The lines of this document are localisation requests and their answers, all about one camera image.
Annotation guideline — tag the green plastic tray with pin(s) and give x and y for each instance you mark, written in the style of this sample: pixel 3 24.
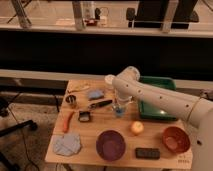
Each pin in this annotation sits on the green plastic tray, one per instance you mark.
pixel 147 111

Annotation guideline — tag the purple bowl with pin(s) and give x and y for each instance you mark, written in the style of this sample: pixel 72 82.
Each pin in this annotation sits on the purple bowl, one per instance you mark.
pixel 110 145

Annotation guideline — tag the white round lid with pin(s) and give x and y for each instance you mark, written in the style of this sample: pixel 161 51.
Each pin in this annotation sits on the white round lid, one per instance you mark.
pixel 109 79

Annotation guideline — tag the orange carrot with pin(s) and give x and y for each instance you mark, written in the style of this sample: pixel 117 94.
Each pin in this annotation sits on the orange carrot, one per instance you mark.
pixel 67 121

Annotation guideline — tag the orange bowl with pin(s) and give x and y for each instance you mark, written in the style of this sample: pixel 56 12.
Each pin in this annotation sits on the orange bowl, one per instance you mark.
pixel 176 140

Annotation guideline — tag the small black box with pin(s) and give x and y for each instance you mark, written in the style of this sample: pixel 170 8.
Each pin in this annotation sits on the small black box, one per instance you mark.
pixel 84 116

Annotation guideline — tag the black office chair base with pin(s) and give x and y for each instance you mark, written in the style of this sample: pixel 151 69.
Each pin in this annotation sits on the black office chair base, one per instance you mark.
pixel 4 106

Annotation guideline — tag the yellow apple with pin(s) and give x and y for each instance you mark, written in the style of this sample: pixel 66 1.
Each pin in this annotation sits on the yellow apple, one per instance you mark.
pixel 137 127

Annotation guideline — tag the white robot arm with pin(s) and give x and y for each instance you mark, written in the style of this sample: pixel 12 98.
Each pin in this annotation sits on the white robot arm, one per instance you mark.
pixel 194 110

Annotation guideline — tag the grey folded cloth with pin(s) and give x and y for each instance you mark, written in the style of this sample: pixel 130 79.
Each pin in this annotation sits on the grey folded cloth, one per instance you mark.
pixel 67 145

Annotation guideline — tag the clear plastic cup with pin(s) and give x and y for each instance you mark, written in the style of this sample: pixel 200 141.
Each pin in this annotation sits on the clear plastic cup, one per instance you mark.
pixel 120 104

